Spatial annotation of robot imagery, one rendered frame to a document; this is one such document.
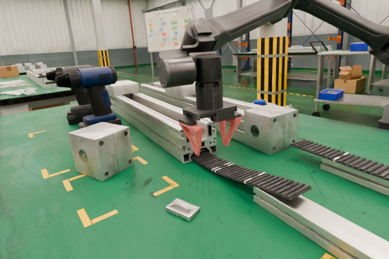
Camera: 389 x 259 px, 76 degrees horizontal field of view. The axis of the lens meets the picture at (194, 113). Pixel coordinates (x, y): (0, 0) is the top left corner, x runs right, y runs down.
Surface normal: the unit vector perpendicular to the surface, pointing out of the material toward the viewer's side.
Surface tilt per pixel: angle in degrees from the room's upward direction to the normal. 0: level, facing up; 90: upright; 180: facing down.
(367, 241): 0
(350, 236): 0
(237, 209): 0
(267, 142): 90
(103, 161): 90
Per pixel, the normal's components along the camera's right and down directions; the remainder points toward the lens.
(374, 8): -0.80, 0.20
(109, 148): 0.83, 0.10
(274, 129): 0.52, 0.19
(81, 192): -0.06, -0.96
